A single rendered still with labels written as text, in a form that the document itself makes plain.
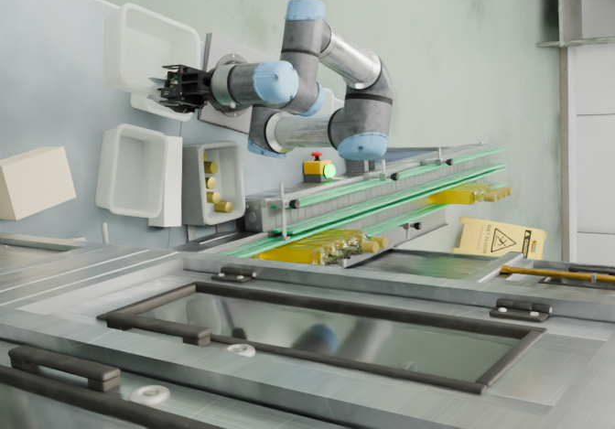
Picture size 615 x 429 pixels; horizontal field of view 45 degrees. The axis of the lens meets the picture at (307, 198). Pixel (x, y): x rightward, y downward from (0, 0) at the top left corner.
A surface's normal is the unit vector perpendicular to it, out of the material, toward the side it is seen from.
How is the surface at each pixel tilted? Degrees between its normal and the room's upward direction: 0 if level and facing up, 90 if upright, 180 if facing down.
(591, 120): 90
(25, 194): 0
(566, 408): 90
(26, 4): 0
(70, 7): 0
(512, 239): 75
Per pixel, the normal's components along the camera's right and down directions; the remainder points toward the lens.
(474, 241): -0.32, -0.38
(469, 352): -0.06, -0.99
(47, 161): 0.82, 0.04
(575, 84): -0.57, 0.15
